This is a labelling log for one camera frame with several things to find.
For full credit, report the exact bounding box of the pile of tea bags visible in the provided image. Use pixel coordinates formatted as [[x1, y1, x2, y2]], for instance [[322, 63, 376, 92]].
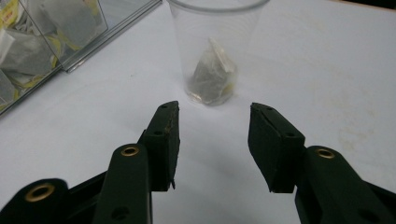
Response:
[[0, 0, 108, 110]]

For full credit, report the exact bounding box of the clear plastic cup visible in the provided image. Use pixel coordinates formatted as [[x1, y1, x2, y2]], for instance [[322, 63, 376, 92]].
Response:
[[166, 0, 271, 106]]

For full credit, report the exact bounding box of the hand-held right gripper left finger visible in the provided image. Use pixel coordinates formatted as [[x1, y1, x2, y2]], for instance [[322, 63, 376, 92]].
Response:
[[92, 100, 181, 224]]

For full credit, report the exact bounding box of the clear plastic box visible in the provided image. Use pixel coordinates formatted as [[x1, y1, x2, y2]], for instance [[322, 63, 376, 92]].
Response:
[[0, 0, 163, 118]]

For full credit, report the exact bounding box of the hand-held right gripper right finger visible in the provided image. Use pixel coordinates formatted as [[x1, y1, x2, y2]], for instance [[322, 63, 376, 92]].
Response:
[[247, 102, 396, 224]]

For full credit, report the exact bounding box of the single pyramid tea bag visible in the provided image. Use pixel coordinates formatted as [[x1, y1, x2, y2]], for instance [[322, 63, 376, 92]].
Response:
[[186, 36, 239, 105]]

